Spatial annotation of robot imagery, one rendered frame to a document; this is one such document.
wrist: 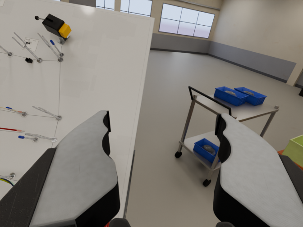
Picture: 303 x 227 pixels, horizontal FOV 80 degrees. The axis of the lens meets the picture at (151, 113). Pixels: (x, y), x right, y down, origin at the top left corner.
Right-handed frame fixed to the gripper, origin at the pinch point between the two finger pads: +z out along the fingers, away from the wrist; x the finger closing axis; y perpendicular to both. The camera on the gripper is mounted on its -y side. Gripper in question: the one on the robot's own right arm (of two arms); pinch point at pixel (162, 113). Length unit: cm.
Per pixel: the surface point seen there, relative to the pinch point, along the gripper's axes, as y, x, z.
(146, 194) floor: 159, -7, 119
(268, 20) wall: -8, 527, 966
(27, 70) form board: 11, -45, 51
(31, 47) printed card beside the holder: 4, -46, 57
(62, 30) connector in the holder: -2, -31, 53
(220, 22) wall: 9, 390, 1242
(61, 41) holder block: 2, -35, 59
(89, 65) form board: 9, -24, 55
